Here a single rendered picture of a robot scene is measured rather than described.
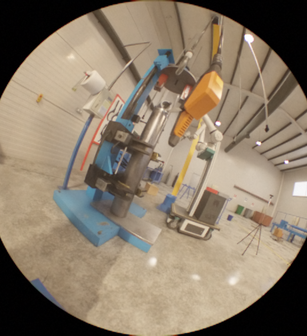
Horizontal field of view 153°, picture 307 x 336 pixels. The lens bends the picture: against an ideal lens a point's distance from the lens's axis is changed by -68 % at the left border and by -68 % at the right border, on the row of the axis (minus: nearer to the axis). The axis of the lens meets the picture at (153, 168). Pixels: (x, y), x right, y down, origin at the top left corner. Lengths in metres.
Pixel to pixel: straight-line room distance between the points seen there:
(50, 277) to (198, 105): 1.07
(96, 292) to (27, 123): 2.50
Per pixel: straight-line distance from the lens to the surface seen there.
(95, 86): 1.66
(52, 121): 2.66
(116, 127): 1.10
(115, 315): 0.83
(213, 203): 2.01
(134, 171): 1.20
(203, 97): 0.35
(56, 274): 0.89
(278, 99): 6.31
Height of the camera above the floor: 0.79
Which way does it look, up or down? 1 degrees up
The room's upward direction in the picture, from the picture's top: 23 degrees clockwise
